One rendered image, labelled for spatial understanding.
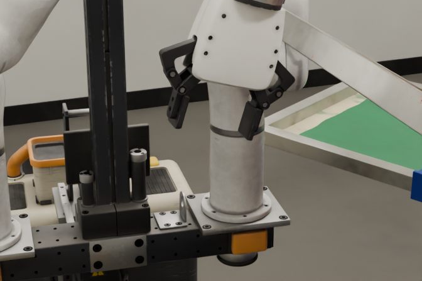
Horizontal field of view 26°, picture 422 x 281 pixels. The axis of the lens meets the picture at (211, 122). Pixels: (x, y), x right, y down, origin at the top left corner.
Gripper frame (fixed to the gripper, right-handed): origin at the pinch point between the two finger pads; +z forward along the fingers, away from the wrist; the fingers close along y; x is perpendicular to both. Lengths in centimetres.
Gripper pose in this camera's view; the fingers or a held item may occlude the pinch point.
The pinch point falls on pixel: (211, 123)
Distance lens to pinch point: 106.5
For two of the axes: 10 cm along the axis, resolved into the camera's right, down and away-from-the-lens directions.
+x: 3.4, 3.5, -8.7
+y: -9.0, -1.5, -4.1
